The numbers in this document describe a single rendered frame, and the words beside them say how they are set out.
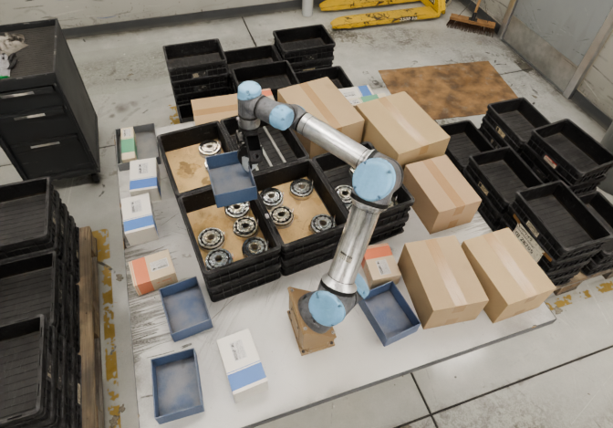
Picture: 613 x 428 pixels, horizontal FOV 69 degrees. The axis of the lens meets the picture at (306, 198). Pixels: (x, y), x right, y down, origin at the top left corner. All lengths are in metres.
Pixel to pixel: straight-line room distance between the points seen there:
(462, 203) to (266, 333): 0.99
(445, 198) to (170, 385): 1.33
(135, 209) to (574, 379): 2.35
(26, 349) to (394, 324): 1.50
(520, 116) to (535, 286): 1.81
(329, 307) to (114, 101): 3.05
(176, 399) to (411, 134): 1.52
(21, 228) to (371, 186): 1.88
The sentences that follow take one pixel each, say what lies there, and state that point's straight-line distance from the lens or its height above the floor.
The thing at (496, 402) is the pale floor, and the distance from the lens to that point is 2.63.
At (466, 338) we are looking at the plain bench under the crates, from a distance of 1.89.
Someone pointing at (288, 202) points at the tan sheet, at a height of 0.83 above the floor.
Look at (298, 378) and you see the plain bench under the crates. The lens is 1.71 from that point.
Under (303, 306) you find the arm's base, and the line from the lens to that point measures 1.58.
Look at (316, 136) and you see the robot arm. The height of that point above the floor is 1.34.
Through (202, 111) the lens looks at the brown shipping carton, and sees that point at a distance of 2.37.
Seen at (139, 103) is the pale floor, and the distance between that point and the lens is 3.97.
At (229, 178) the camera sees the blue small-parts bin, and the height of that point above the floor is 1.07.
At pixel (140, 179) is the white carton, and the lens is 2.19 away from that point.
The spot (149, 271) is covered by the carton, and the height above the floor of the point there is 0.77.
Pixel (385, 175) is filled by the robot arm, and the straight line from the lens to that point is 1.25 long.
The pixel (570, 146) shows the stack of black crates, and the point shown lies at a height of 0.50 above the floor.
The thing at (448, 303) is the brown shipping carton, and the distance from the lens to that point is 1.74.
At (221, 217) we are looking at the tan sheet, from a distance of 1.91.
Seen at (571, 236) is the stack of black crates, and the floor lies 0.49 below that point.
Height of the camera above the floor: 2.32
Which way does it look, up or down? 50 degrees down
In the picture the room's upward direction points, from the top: 3 degrees clockwise
